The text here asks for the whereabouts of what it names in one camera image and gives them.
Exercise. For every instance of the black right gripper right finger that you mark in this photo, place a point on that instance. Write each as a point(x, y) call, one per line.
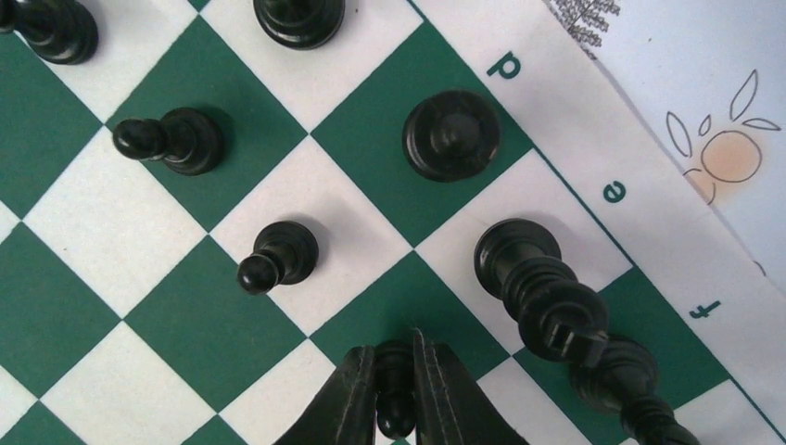
point(451, 408)

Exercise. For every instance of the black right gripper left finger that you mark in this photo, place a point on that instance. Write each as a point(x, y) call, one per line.
point(342, 412)

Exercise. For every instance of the black chess pawn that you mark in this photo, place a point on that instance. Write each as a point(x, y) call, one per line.
point(185, 140)
point(394, 386)
point(284, 253)

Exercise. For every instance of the black chess piece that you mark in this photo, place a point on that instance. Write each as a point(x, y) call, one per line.
point(58, 32)

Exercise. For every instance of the black chess king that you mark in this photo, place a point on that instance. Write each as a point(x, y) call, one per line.
point(559, 319)

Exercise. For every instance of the black chess bishop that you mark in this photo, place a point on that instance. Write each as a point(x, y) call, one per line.
point(624, 382)

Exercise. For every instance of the green white chess board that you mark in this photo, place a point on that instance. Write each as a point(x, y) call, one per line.
point(392, 222)

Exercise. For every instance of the black chess queen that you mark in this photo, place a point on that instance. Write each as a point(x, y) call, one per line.
point(451, 136)

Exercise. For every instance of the floral patterned table mat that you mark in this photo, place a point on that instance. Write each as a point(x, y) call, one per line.
point(708, 79)

